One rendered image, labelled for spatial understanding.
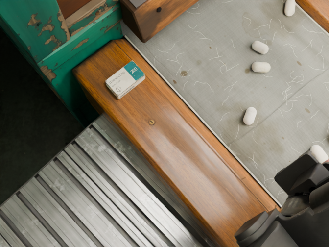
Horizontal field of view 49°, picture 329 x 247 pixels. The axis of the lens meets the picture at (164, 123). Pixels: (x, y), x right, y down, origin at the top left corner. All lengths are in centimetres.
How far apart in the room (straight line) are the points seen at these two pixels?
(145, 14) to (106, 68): 12
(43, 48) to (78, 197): 28
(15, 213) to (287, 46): 59
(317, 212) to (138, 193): 38
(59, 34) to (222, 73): 29
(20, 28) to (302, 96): 48
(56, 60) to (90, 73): 7
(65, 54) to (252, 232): 40
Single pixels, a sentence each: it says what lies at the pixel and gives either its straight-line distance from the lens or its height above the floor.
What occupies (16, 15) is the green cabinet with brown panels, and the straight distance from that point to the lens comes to 49.
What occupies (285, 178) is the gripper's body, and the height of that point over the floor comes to 86.
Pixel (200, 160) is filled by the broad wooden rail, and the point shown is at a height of 76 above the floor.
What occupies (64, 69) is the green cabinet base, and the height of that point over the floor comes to 77.
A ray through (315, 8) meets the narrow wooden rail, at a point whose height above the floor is 76.
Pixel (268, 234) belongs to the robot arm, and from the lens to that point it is 38.
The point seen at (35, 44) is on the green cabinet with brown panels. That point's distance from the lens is 56.
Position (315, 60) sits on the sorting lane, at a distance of 74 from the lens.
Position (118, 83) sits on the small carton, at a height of 78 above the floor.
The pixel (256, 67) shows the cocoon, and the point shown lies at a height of 76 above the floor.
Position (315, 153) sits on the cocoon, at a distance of 67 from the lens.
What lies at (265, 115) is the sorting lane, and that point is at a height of 74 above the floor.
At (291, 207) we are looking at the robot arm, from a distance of 45.
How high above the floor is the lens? 136
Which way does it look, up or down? 75 degrees down
